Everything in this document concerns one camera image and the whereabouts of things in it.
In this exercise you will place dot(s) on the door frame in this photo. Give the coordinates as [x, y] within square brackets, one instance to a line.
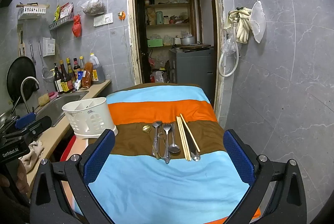
[130, 31]

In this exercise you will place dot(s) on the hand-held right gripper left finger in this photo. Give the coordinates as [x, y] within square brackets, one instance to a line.
[99, 158]

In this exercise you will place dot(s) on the stainless steel sink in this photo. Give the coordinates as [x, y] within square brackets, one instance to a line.
[60, 106]

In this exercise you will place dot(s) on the sauce bottle yellow cap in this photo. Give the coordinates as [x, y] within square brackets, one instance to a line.
[70, 69]

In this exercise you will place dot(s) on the white plastic utensil holder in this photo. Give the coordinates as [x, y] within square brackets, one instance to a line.
[88, 119]

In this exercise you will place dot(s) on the striped blue orange brown cloth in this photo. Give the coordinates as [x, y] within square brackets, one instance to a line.
[156, 187]

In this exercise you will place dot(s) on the wooden chopstick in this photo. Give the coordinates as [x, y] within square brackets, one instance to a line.
[182, 139]
[190, 134]
[185, 140]

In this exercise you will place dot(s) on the green jar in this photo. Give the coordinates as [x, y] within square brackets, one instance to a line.
[159, 18]

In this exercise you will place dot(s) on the yellow green seasoning packet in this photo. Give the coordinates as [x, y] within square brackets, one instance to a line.
[57, 13]

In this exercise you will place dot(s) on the gold spoon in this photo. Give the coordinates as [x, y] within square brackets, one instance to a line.
[146, 129]

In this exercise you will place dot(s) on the metal clothes clip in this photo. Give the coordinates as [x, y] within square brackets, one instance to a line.
[161, 136]

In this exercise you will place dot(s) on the hanging metal strainer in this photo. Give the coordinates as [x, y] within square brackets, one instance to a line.
[47, 75]

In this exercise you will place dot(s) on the hanging wooden board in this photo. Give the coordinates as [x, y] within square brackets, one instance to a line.
[21, 41]

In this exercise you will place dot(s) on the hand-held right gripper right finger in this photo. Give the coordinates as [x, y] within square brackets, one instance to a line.
[238, 158]

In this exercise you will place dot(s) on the person's left hand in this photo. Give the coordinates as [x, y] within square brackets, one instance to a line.
[23, 177]

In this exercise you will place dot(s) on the grey washing machine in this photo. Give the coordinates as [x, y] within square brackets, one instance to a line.
[195, 70]

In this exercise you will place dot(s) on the large oil jug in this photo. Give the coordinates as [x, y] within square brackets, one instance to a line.
[98, 70]

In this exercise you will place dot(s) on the orange brown packet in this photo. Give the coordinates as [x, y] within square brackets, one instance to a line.
[87, 75]

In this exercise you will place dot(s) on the white hanging plastic box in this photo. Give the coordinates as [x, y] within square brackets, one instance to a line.
[49, 46]

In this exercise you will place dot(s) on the white rag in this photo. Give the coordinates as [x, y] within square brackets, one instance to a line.
[32, 155]

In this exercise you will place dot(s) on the metal faucet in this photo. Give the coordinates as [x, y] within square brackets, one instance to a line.
[24, 83]

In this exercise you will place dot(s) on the metal wall shelf rack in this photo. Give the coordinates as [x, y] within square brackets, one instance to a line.
[61, 23]

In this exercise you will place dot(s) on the white plastic jug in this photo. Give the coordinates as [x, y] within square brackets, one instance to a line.
[158, 77]

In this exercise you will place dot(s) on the yellow sponge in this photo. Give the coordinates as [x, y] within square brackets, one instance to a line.
[43, 100]

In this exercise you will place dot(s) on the blue white packet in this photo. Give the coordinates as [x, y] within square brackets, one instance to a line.
[79, 80]

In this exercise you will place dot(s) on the hanging metal ladle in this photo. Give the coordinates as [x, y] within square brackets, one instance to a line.
[32, 50]

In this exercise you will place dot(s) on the mop head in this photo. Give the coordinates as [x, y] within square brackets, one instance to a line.
[242, 27]

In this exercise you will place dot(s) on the sauce bottle red neck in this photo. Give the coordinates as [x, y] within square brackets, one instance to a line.
[76, 66]

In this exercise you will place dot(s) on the clear bottle yellow cap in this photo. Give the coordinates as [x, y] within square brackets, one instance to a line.
[82, 63]

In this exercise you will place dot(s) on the white mesh bag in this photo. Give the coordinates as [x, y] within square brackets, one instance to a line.
[257, 20]

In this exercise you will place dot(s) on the green box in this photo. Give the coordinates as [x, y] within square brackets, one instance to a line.
[155, 43]

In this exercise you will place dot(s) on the metal pot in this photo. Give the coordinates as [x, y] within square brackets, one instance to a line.
[187, 41]

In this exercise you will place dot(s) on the red plastic bag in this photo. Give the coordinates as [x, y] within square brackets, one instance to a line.
[77, 27]

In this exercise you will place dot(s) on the clear plastic bag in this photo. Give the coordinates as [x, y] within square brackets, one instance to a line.
[229, 45]

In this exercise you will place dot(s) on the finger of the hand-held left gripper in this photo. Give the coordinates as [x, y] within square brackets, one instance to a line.
[24, 120]
[39, 126]

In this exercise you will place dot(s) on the dark pump bottle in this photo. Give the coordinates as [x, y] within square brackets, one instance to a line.
[57, 80]

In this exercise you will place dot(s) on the red seasoning packets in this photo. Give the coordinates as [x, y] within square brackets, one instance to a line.
[66, 10]

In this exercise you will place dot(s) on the white wall basket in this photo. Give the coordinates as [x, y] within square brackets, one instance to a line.
[32, 13]

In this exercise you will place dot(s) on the dark wooden door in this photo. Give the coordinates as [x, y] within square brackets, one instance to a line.
[141, 31]

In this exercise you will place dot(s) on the white wall socket panel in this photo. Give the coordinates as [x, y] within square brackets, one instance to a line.
[103, 20]

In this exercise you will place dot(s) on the pink brush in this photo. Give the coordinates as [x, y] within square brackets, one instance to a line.
[53, 94]

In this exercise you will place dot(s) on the wooden shelf unit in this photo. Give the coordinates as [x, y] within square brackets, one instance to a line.
[191, 5]

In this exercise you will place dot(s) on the silver fork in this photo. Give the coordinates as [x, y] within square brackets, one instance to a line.
[167, 127]

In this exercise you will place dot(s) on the dark sauce bottle yellow label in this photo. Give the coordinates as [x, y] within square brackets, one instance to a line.
[65, 80]

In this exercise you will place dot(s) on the black pan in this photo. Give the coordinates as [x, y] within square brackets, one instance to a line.
[18, 78]

